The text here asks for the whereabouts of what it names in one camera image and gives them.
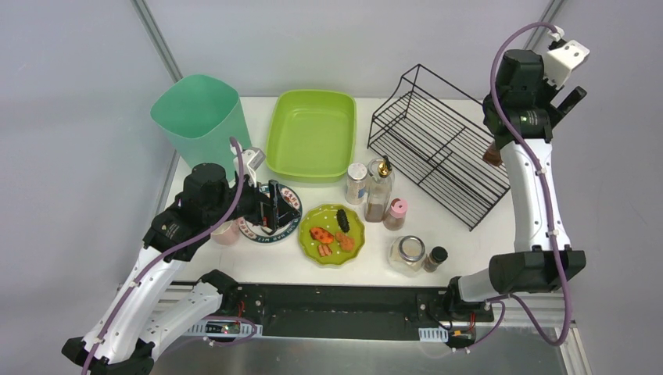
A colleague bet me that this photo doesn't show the teal plastic bin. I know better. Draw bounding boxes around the teal plastic bin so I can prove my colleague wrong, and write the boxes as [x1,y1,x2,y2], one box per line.
[150,74,252,180]

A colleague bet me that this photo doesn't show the black wire rack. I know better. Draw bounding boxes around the black wire rack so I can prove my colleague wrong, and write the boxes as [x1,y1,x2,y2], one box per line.
[367,63,510,230]

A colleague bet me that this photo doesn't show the fried chicken nugget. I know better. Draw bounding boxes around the fried chicken nugget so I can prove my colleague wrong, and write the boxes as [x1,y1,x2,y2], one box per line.
[335,231,355,252]

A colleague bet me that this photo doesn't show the orange grilled fish piece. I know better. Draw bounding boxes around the orange grilled fish piece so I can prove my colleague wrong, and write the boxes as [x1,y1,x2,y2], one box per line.
[309,227,335,245]

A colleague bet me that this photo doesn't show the large glass jar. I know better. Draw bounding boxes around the large glass jar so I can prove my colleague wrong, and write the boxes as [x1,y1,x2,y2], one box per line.
[388,235,426,277]

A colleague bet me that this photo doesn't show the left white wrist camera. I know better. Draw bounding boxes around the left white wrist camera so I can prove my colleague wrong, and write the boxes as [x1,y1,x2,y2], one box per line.
[231,147,266,184]

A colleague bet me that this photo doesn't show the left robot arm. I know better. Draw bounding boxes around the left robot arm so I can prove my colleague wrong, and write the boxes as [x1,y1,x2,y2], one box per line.
[61,163,301,374]

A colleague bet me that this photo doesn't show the pink white mug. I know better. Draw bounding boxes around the pink white mug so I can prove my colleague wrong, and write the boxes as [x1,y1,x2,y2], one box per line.
[210,220,241,246]

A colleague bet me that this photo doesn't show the small black cap spice bottle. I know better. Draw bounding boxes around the small black cap spice bottle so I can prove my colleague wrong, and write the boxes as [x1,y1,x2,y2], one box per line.
[422,246,448,273]

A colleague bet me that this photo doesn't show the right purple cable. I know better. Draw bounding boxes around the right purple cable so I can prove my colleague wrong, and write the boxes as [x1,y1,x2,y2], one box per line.
[489,21,575,347]

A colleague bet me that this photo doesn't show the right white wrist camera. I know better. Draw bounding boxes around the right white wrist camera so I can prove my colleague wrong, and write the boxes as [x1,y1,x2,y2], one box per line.
[543,27,590,89]

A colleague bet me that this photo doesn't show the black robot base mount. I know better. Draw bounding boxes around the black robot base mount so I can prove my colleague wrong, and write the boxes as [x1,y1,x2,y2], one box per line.
[216,284,494,341]

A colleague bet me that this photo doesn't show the pork belly piece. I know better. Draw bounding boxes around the pork belly piece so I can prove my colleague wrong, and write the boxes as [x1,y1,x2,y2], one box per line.
[317,244,333,257]

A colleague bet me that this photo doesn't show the oil bottle gold spout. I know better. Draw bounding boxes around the oil bottle gold spout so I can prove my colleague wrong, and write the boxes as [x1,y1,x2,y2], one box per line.
[482,142,503,167]

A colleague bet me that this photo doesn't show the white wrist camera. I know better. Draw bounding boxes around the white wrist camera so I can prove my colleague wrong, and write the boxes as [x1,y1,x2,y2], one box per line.
[543,27,590,89]
[231,147,266,184]

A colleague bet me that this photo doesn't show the tall oil bottle gold pump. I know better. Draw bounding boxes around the tall oil bottle gold pump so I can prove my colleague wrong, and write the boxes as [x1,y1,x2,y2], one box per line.
[364,155,395,223]

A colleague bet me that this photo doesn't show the green dotted plate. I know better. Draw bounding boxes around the green dotted plate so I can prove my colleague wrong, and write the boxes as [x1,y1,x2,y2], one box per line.
[298,204,366,266]

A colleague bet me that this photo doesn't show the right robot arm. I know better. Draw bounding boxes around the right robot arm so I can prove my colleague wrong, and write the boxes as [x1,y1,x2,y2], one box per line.
[443,49,586,313]

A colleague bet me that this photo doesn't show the white plate teal rim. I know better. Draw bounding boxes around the white plate teal rim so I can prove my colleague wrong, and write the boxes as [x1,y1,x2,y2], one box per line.
[236,184,303,245]

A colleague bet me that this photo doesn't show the pink lid spice jar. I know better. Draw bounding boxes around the pink lid spice jar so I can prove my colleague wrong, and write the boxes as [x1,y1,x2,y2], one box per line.
[382,198,408,231]

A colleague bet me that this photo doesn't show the lime green plastic basin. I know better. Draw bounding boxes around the lime green plastic basin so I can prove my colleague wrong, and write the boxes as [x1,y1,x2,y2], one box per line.
[265,89,357,184]

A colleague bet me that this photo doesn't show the white grain shaker jar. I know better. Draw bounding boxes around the white grain shaker jar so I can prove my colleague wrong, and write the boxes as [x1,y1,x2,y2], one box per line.
[345,162,368,205]

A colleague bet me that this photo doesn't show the black sea cucumber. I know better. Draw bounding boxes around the black sea cucumber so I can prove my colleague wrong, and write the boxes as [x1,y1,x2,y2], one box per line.
[336,209,350,234]

